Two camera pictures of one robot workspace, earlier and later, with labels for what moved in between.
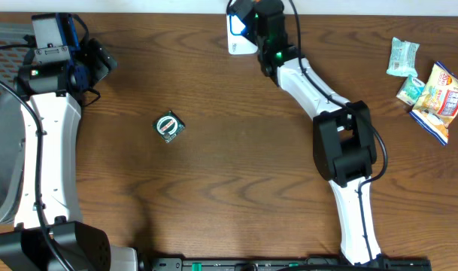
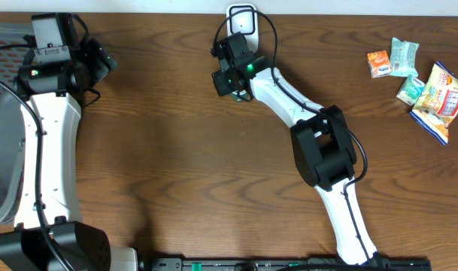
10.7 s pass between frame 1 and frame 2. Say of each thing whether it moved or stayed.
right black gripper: moved
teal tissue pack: stayed
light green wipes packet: stayed
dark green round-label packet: moved
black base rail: stayed
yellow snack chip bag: stayed
